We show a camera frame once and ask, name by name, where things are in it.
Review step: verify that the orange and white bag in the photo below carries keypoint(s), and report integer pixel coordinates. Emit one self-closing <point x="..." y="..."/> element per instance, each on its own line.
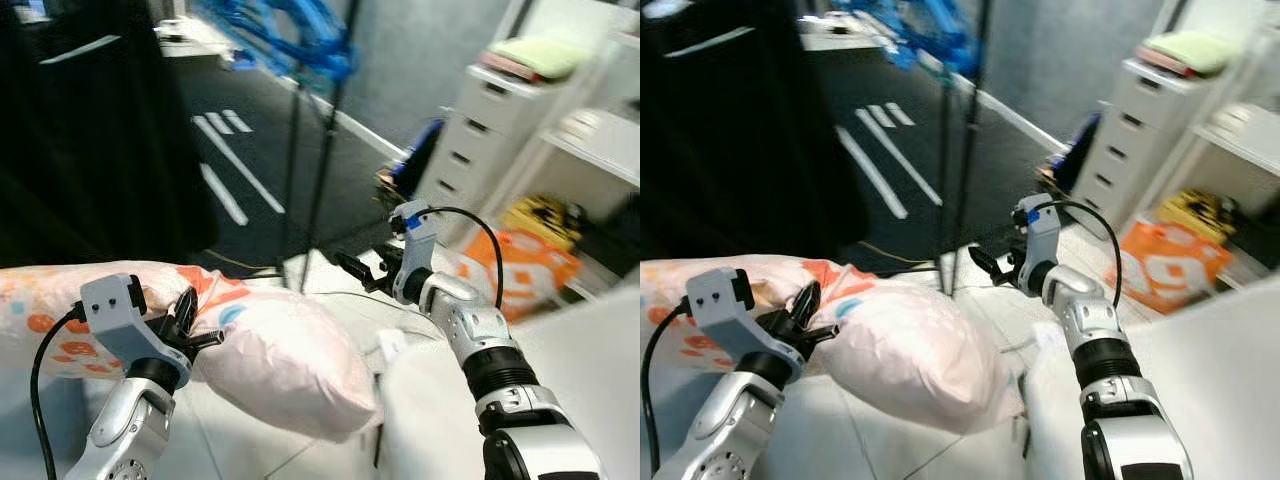
<point x="520" y="272"/>
<point x="1170" y="265"/>

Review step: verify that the white drawer cabinet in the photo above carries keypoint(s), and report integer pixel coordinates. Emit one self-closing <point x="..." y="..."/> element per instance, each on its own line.
<point x="480" y="145"/>
<point x="1130" y="140"/>

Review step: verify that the black hanging garment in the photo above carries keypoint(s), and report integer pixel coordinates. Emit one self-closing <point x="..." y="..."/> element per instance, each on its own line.
<point x="745" y="130"/>
<point x="95" y="130"/>

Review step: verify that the light green folded cloth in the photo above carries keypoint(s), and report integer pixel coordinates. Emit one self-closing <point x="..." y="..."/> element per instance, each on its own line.
<point x="1195" y="50"/>
<point x="540" y="55"/>

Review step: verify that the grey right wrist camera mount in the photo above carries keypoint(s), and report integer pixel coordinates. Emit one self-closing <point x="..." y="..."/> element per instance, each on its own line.
<point x="415" y="255"/>
<point x="1040" y="245"/>

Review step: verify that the pink pillow with orange patches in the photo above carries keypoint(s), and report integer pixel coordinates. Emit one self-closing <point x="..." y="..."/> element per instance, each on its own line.
<point x="290" y="360"/>
<point x="930" y="350"/>

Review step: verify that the yellow and black item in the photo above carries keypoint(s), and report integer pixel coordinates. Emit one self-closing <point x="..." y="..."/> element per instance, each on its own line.
<point x="545" y="220"/>
<point x="1200" y="212"/>

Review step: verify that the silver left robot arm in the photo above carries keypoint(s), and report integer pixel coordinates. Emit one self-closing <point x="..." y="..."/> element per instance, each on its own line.
<point x="725" y="430"/>
<point x="125" y="430"/>

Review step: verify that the white shelf unit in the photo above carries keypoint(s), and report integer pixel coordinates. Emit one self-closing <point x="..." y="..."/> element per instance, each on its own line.
<point x="600" y="130"/>
<point x="1245" y="125"/>

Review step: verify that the black metal clothes rack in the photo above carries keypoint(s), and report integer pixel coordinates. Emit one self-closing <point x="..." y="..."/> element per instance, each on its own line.
<point x="325" y="150"/>
<point x="970" y="150"/>

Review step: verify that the blue and black bundle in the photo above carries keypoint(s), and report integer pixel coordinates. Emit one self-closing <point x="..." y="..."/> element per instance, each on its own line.
<point x="422" y="160"/>
<point x="1078" y="152"/>

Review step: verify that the blue plastic hangers bunch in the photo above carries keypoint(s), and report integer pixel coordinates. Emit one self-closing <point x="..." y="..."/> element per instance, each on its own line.
<point x="290" y="35"/>
<point x="925" y="30"/>

